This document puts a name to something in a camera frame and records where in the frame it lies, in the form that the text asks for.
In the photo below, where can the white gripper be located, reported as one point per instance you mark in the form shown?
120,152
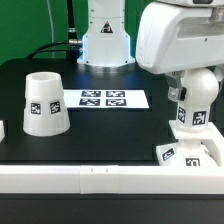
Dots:
177,35

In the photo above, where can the white lamp bulb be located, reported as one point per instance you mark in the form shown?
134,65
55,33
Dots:
201,90

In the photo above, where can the white lamp base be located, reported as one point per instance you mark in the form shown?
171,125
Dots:
187,151

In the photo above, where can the white lamp shade cone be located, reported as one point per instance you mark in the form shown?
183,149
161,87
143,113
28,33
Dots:
45,113

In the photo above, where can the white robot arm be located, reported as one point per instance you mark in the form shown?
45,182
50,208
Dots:
106,45

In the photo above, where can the white marker sheet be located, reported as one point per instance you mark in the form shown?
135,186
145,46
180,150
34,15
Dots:
134,99

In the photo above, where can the white right wall rail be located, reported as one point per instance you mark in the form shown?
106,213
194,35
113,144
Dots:
215,144

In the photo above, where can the white wall rail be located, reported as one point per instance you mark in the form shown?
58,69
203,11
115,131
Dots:
110,179
215,144

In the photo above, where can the black vertical cable connector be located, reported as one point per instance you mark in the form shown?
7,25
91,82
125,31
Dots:
73,52

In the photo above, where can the white left wall block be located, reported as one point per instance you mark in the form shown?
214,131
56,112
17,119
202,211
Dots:
2,131

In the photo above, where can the white front wall rail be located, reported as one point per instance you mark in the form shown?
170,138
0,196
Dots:
110,179

